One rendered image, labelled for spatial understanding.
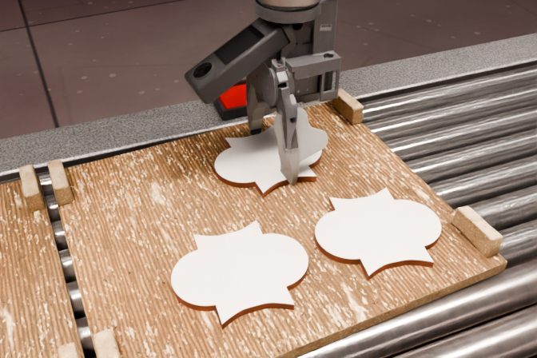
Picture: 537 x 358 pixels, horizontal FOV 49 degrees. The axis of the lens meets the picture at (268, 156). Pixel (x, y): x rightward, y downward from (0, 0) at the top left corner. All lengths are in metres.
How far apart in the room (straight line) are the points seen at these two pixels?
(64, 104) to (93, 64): 0.37
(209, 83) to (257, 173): 0.14
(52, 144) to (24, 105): 1.95
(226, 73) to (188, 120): 0.25
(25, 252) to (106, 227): 0.09
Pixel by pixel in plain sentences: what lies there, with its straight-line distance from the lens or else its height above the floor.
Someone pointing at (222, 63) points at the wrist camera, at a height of 1.09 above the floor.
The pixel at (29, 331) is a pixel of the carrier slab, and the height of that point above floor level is 0.94.
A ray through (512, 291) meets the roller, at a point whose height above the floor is 0.92.
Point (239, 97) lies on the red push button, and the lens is 0.88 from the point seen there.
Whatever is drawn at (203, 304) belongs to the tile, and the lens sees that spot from 0.57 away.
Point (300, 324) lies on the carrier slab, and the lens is 0.56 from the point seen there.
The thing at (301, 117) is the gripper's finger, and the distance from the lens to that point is 0.67.
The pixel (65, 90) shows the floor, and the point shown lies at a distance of 2.84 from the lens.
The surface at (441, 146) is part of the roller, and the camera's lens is 0.84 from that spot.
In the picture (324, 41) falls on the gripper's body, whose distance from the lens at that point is 0.66.
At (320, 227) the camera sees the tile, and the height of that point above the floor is 0.95.
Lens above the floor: 1.39
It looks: 38 degrees down
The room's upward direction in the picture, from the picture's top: straight up
